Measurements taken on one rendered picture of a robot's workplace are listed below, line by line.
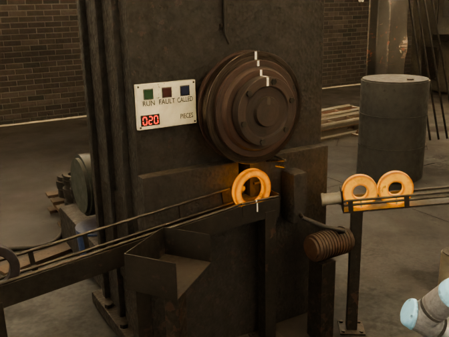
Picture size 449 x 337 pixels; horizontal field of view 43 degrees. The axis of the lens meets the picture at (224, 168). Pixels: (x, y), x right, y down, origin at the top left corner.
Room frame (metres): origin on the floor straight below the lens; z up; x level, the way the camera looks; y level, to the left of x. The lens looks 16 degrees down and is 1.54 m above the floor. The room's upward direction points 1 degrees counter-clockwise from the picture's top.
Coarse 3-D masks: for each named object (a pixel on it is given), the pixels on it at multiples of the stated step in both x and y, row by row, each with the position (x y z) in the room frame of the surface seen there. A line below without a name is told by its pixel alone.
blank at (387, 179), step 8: (384, 176) 2.42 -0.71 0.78; (392, 176) 2.41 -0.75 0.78; (400, 176) 2.41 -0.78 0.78; (408, 176) 2.42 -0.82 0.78; (384, 184) 2.41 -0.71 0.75; (408, 184) 2.40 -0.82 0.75; (384, 192) 2.41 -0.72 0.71; (400, 192) 2.42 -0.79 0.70; (408, 192) 2.40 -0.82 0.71; (384, 200) 2.41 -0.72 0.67
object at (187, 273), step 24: (144, 240) 1.91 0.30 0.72; (168, 240) 2.02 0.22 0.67; (192, 240) 1.97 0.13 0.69; (144, 264) 1.76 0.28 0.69; (168, 264) 1.72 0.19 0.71; (192, 264) 1.93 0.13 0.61; (144, 288) 1.76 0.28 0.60; (168, 288) 1.72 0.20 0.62; (168, 312) 1.87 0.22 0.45; (168, 336) 1.87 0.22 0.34
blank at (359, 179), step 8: (352, 176) 2.45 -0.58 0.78; (360, 176) 2.42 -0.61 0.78; (368, 176) 2.44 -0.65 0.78; (344, 184) 2.44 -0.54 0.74; (352, 184) 2.43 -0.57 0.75; (360, 184) 2.42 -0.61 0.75; (368, 184) 2.42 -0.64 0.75; (344, 192) 2.43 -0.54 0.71; (352, 192) 2.43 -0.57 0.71; (368, 192) 2.42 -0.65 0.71; (376, 192) 2.42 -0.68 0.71; (360, 208) 2.42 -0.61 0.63
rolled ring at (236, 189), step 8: (248, 168) 2.37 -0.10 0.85; (256, 168) 2.38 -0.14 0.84; (240, 176) 2.33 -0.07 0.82; (248, 176) 2.33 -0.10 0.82; (256, 176) 2.35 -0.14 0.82; (264, 176) 2.37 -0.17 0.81; (240, 184) 2.31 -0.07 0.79; (264, 184) 2.38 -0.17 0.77; (232, 192) 2.32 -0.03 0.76; (240, 192) 2.31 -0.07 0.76; (264, 192) 2.38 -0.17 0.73; (240, 200) 2.31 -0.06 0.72
